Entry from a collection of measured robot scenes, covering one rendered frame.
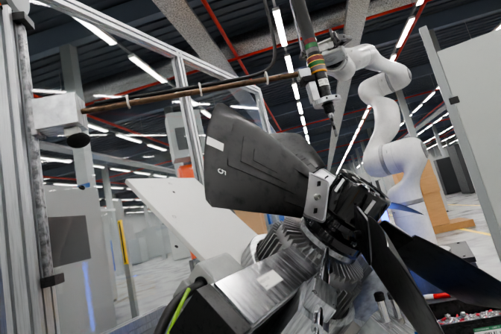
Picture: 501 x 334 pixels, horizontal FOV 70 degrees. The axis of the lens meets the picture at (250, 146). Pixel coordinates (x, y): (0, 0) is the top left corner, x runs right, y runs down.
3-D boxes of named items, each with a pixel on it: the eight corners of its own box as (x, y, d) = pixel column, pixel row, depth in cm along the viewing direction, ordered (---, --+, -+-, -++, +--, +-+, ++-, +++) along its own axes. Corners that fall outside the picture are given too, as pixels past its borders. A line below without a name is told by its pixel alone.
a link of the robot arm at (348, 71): (323, 46, 120) (350, 48, 116) (333, 57, 132) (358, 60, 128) (317, 71, 121) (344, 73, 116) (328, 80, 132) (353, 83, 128)
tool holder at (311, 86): (310, 103, 85) (300, 65, 87) (303, 112, 92) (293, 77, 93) (346, 96, 86) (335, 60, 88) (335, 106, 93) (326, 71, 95)
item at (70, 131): (64, 147, 78) (61, 127, 79) (71, 151, 82) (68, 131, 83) (88, 143, 79) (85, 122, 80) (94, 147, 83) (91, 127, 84)
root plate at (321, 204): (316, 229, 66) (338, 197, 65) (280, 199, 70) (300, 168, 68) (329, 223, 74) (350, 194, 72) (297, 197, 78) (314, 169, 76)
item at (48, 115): (28, 133, 76) (24, 96, 78) (43, 141, 83) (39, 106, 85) (78, 124, 78) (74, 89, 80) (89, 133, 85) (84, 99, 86)
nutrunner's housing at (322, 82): (325, 112, 86) (279, -50, 95) (320, 117, 90) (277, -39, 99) (340, 109, 87) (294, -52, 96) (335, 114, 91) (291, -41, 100)
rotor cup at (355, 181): (354, 262, 67) (395, 206, 65) (294, 213, 74) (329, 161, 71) (367, 248, 80) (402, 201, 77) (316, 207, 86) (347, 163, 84)
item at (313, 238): (346, 270, 68) (352, 262, 68) (289, 223, 74) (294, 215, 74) (361, 256, 80) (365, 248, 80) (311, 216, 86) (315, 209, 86)
